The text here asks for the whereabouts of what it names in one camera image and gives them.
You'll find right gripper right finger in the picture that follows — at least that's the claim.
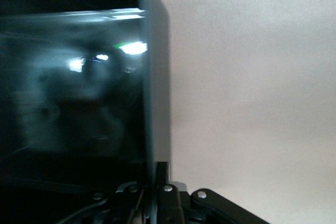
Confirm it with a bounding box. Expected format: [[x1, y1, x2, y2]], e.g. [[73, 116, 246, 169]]
[[154, 161, 271, 224]]

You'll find black plastic box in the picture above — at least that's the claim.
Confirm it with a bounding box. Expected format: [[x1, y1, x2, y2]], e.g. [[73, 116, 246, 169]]
[[0, 0, 173, 224]]

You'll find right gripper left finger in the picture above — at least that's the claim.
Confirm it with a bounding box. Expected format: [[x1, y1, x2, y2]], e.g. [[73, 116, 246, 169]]
[[78, 182, 148, 224]]

